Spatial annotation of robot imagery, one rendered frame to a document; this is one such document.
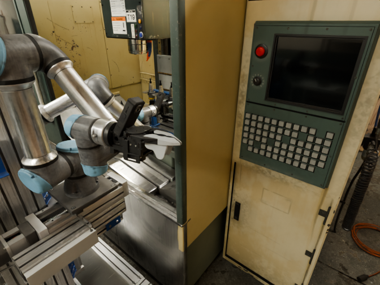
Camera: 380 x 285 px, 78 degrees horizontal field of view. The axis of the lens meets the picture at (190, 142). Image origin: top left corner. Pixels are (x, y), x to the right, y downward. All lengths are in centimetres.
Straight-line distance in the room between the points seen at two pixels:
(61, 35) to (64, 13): 21
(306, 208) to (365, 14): 89
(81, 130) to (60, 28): 222
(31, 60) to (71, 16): 206
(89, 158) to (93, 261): 130
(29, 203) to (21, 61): 65
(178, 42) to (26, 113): 54
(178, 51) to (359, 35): 63
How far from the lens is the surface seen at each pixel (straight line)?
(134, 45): 202
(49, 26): 284
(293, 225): 151
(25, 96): 91
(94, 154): 76
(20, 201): 126
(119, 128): 64
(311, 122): 114
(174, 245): 145
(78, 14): 297
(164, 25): 184
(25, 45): 90
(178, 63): 87
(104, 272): 191
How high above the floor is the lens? 172
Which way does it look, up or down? 27 degrees down
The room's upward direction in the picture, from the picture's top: straight up
